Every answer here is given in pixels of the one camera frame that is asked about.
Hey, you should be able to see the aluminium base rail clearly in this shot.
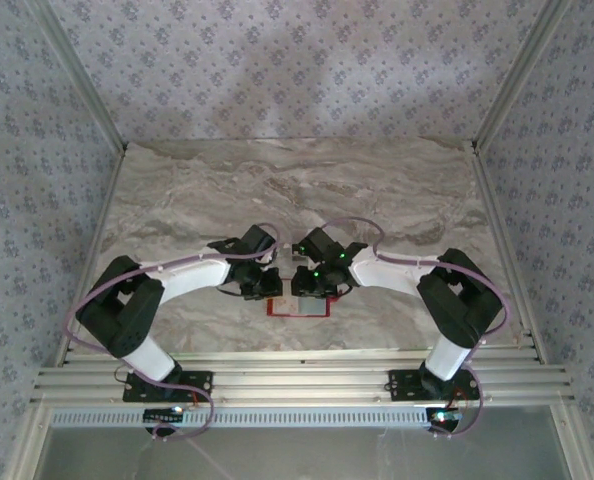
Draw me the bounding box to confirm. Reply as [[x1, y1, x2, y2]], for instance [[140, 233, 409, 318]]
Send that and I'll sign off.
[[29, 346, 577, 405]]

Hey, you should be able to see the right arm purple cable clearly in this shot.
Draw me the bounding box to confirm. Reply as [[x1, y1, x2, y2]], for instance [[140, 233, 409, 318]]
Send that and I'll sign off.
[[321, 217, 516, 439]]

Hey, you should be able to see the aluminium corner post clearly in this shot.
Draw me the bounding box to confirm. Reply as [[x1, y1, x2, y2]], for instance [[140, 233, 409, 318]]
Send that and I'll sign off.
[[26, 0, 130, 153], [469, 0, 576, 153]]

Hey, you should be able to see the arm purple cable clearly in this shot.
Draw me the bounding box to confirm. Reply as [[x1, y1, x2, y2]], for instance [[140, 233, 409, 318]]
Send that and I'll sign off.
[[321, 217, 516, 439], [62, 221, 284, 444]]

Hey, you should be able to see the grey slotted cable duct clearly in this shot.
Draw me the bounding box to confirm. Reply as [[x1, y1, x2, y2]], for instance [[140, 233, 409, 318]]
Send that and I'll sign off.
[[50, 405, 433, 429]]

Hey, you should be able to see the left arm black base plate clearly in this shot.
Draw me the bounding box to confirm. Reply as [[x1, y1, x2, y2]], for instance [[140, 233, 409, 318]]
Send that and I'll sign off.
[[121, 368, 215, 404]]

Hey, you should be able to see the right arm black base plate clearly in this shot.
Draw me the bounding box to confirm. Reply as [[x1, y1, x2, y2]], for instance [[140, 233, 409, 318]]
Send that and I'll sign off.
[[386, 367, 481, 402]]

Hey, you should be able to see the aluminium side rail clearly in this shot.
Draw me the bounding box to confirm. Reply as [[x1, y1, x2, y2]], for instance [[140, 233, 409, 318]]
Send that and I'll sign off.
[[469, 139, 548, 365], [54, 147, 128, 369]]

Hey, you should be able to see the aluminium frame leg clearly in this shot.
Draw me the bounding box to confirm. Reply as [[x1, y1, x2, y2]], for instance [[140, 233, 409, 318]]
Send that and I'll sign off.
[[4, 403, 53, 480], [549, 403, 594, 480]]

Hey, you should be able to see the red card holder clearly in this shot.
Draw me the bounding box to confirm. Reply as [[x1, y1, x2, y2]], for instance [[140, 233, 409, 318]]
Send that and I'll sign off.
[[266, 292, 353, 319]]

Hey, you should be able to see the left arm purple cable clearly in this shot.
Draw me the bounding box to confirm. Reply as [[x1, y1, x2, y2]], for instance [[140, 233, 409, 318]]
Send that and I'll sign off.
[[62, 221, 284, 444]]

